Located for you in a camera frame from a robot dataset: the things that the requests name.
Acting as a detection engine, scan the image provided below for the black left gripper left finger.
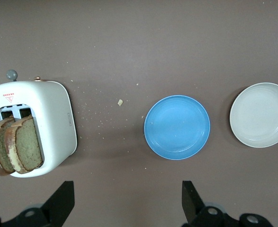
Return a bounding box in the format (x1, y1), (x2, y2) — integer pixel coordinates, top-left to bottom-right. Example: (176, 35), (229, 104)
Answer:
(0, 181), (75, 227)

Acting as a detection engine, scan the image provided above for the beige plate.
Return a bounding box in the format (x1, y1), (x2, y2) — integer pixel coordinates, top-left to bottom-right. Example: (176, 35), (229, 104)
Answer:
(229, 82), (278, 148)

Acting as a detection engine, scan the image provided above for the brown bread slice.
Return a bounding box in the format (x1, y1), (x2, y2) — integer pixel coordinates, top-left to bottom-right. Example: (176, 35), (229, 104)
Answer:
(0, 116), (17, 177)
(4, 115), (44, 175)

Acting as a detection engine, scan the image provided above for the blue plate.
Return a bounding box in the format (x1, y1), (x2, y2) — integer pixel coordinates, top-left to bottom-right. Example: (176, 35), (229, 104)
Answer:
(143, 95), (211, 161)

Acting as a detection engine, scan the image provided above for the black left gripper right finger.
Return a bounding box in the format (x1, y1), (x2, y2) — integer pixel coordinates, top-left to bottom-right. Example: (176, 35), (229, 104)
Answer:
(181, 181), (272, 227)

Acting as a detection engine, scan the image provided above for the white two-slot toaster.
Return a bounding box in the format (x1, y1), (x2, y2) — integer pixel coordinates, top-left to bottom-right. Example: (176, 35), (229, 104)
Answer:
(0, 69), (78, 178)

